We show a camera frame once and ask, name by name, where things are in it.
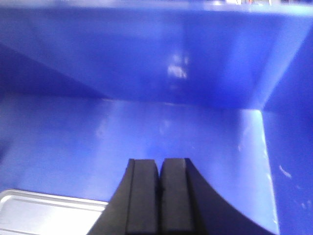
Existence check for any image right gripper left finger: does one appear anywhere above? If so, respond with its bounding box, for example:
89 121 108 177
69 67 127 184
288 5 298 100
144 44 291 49
88 159 159 235

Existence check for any image right gripper right finger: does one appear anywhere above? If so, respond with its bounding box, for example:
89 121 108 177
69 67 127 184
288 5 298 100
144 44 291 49
160 158 271 235

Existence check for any small ribbed silver tray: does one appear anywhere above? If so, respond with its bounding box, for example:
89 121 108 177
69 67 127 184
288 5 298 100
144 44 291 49
0 189 108 235

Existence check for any blue bin bottom centre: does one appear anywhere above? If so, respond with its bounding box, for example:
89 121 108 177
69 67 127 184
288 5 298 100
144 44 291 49
0 0 313 235

